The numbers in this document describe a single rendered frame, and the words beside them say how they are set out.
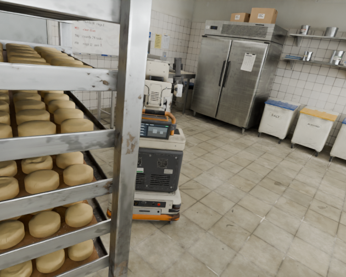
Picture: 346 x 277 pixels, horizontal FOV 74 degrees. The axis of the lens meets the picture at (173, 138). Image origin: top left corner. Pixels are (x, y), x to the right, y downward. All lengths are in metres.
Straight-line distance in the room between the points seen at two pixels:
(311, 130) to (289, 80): 1.23
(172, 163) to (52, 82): 1.63
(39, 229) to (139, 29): 0.36
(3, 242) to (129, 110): 0.29
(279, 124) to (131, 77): 4.56
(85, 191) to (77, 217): 0.09
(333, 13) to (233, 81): 2.01
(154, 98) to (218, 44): 3.14
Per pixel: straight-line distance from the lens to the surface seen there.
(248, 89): 4.66
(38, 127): 0.39
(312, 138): 4.74
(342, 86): 5.25
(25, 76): 0.33
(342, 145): 4.72
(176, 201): 2.01
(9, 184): 0.43
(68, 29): 0.76
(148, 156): 1.85
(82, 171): 0.44
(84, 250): 0.55
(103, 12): 0.34
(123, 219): 0.43
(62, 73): 0.33
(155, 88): 2.03
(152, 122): 1.66
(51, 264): 0.54
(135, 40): 0.32
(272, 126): 4.86
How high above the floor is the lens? 1.47
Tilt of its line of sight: 22 degrees down
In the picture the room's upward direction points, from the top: 9 degrees clockwise
